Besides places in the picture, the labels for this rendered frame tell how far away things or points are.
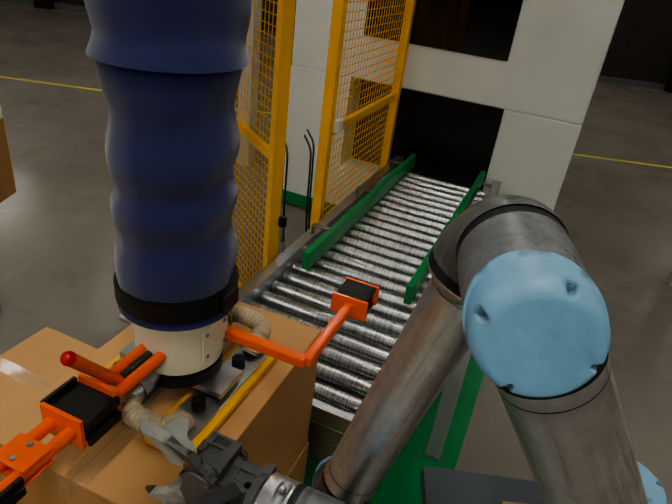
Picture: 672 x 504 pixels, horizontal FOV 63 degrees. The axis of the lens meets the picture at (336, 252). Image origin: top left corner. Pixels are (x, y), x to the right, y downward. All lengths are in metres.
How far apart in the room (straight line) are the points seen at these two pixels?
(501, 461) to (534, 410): 1.96
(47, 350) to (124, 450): 0.94
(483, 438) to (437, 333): 1.91
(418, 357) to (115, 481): 0.59
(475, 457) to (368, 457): 1.66
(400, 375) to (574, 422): 0.25
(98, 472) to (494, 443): 1.83
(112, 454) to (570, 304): 0.86
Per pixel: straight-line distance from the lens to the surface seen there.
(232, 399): 1.15
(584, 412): 0.58
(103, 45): 0.86
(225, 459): 0.87
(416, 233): 2.83
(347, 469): 0.89
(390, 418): 0.79
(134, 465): 1.09
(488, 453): 2.53
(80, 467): 1.11
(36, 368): 1.95
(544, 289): 0.47
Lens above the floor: 1.78
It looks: 29 degrees down
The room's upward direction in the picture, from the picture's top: 8 degrees clockwise
